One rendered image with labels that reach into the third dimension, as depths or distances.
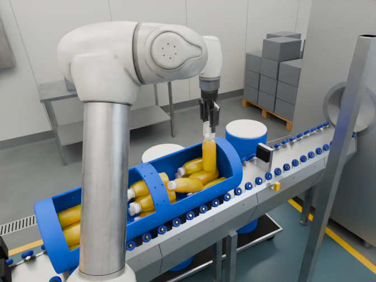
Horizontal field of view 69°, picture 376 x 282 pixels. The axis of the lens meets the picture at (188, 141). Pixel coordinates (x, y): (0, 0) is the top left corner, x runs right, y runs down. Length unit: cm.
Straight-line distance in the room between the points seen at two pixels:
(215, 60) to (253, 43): 430
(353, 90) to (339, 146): 28
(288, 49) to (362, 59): 299
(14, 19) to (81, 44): 359
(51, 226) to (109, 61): 68
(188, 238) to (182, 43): 103
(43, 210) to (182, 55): 80
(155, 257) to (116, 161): 80
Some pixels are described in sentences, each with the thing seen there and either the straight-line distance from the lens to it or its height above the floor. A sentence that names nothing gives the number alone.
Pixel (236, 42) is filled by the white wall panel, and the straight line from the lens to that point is 518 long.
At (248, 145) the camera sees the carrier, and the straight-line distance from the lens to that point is 184.
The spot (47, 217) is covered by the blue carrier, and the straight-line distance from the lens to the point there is 110.
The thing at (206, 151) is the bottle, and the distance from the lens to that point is 129.
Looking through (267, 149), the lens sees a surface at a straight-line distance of 162.
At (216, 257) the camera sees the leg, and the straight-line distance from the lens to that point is 202.
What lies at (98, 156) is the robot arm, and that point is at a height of 160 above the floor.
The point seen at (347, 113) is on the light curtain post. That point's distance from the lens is 143.
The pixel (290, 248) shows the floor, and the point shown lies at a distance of 255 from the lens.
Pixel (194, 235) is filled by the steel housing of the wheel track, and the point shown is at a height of 86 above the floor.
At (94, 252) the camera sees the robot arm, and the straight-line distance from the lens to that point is 65.
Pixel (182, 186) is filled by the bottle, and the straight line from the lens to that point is 121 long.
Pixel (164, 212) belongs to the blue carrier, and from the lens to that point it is 117.
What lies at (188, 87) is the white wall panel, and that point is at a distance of 486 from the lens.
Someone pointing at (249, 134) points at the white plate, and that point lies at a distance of 186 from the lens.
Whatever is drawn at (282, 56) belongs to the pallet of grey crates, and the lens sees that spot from 426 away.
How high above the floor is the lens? 190
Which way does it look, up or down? 29 degrees down
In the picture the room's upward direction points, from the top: 3 degrees counter-clockwise
